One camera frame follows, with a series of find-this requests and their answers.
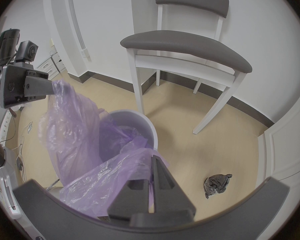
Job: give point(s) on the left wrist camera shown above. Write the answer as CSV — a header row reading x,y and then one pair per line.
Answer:
x,y
26,51

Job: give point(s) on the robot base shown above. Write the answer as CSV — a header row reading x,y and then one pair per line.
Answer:
x,y
5,184

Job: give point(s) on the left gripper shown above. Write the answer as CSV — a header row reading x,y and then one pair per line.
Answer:
x,y
12,86

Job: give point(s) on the white chest of drawers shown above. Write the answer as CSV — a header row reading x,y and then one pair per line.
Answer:
x,y
50,64

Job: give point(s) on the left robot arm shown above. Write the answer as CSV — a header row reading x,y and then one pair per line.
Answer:
x,y
7,41

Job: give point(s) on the white wall socket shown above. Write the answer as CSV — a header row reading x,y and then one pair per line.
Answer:
x,y
85,53

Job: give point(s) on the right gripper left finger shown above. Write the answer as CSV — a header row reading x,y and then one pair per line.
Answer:
x,y
132,201

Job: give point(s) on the white trash bin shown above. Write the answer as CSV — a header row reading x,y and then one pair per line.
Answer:
x,y
145,126

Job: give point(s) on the white power strip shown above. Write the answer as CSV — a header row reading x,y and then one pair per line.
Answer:
x,y
5,124

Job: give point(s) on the purple plastic bag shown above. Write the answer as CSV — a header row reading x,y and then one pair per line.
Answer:
x,y
72,134

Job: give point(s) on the white chair with grey seat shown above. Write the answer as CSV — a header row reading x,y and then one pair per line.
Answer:
x,y
185,46

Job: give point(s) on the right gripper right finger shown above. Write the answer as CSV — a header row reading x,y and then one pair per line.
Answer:
x,y
170,196

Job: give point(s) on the black power adapter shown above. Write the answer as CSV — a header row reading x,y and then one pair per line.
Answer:
x,y
20,165

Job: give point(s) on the black plastic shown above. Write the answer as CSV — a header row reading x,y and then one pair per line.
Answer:
x,y
217,185

